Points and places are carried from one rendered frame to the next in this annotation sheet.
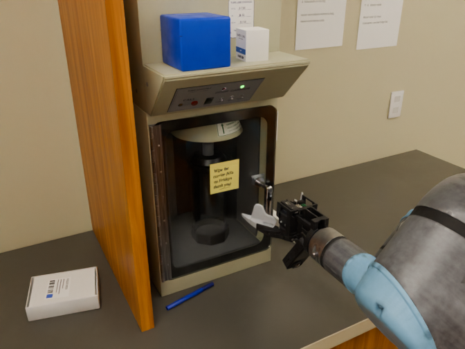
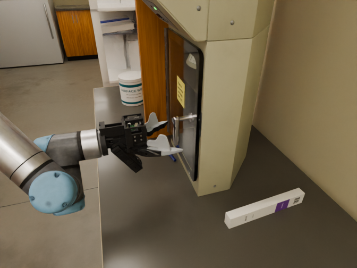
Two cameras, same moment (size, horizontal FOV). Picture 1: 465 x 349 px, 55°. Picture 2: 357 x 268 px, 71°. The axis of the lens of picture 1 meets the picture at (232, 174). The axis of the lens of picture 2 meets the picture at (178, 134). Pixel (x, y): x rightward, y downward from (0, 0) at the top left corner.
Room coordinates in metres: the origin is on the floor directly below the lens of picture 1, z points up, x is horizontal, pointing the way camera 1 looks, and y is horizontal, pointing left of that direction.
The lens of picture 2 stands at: (1.08, -0.66, 1.53)
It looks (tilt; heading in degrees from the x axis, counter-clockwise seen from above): 33 degrees down; 101
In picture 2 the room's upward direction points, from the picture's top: straight up
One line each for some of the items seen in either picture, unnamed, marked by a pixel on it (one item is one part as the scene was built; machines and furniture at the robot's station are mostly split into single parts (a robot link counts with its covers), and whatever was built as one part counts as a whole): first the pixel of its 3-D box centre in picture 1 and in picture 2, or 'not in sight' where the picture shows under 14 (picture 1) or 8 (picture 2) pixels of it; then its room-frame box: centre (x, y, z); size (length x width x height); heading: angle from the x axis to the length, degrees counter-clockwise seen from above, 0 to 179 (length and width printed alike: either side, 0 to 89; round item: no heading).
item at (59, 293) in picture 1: (64, 292); not in sight; (0.87, 0.41, 0.96); 0.16 x 0.12 x 0.04; 106
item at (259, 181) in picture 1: (264, 199); (181, 129); (0.97, -0.08, 1.17); 0.05 x 0.03 x 0.10; 28
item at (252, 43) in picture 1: (252, 43); not in sight; (0.93, -0.04, 1.54); 0.05 x 0.05 x 0.06; 22
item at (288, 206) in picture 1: (303, 225); (124, 136); (0.83, -0.15, 1.17); 0.12 x 0.08 x 0.09; 28
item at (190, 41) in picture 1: (195, 40); not in sight; (0.87, 0.07, 1.56); 0.10 x 0.10 x 0.09; 28
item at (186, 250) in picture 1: (219, 194); (180, 103); (0.95, 0.03, 1.19); 0.30 x 0.01 x 0.40; 118
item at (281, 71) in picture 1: (228, 86); (162, 8); (0.90, 0.01, 1.46); 0.32 x 0.11 x 0.10; 118
